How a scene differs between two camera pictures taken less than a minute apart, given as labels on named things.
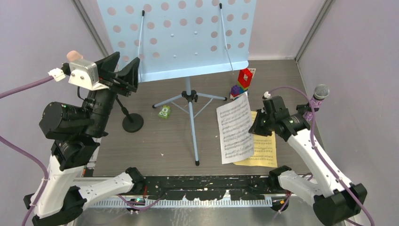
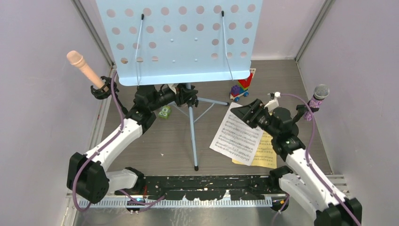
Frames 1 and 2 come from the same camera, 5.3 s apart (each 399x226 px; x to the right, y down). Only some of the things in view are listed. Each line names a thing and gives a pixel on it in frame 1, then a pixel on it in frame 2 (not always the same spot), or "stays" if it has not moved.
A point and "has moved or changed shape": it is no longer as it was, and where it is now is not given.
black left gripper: [129, 74] → [185, 92]
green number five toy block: [164, 111] stays
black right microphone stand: [302, 108] stays
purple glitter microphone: [321, 92] stays
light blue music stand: [176, 39] stays
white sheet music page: [236, 140] has moved or changed shape
